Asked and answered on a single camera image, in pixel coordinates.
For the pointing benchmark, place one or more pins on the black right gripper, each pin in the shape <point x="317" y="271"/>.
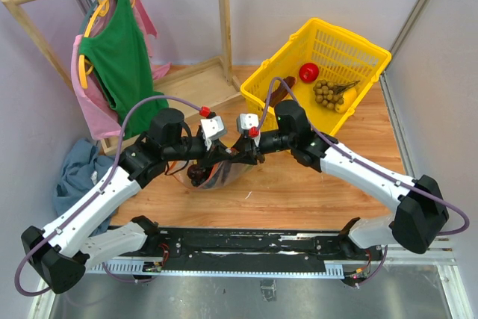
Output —
<point x="251" y="150"/>

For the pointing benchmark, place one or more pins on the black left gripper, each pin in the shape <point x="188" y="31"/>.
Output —
<point x="214" y="157"/>

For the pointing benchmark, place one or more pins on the clear zip bag orange zipper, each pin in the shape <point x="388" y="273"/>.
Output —
<point x="222" y="174"/>

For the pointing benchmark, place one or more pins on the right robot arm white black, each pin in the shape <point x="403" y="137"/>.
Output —
<point x="417" y="215"/>

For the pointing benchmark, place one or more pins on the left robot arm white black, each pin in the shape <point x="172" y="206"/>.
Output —
<point x="62" y="251"/>

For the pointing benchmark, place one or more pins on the green tank top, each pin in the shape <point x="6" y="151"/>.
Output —
<point x="121" y="61"/>

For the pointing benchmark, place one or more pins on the wooden clothes rack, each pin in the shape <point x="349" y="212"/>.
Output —
<point x="211" y="81"/>

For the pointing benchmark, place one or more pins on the tan longan bunch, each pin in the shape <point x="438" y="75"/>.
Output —
<point x="327" y="93"/>

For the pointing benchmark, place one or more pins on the red apple toy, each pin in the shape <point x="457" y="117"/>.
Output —
<point x="309" y="72"/>

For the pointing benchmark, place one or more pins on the yellow plastic basket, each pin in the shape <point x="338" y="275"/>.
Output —
<point x="342" y="57"/>

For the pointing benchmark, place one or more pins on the pink garment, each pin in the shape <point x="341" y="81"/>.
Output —
<point x="101" y="120"/>

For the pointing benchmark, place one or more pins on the blue cloth heap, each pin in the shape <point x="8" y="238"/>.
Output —
<point x="82" y="169"/>

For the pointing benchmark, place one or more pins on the yellow clothes hanger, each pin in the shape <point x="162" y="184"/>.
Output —
<point x="99" y="8"/>

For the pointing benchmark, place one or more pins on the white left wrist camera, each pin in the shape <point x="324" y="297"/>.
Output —
<point x="212" y="129"/>

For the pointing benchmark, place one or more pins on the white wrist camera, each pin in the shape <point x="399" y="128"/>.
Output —
<point x="247" y="124"/>
<point x="212" y="129"/>

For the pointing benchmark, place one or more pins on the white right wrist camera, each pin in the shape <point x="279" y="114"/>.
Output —
<point x="247" y="124"/>

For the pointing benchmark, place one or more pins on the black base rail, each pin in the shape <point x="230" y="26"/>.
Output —
<point x="247" y="253"/>

